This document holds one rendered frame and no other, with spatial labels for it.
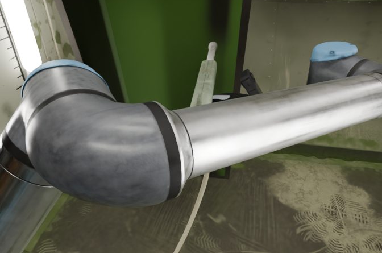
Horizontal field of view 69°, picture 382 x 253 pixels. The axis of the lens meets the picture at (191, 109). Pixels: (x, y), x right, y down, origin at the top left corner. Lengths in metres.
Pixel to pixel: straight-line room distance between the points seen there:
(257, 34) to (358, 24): 0.74
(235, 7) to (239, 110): 0.92
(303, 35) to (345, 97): 1.89
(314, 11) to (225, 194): 1.53
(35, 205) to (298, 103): 0.39
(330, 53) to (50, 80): 0.55
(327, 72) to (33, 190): 0.60
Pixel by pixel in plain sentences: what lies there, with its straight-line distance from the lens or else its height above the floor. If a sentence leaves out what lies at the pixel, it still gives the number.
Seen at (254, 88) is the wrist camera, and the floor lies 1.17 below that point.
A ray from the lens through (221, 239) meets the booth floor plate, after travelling 1.74.
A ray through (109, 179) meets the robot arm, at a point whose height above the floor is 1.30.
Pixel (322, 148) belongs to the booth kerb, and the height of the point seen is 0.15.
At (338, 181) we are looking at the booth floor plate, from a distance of 2.25.
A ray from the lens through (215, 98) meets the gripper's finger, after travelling 0.77.
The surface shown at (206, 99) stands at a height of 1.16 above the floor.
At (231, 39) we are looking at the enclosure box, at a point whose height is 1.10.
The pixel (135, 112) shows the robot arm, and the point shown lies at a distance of 0.29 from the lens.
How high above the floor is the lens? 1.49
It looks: 32 degrees down
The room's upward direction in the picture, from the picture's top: straight up
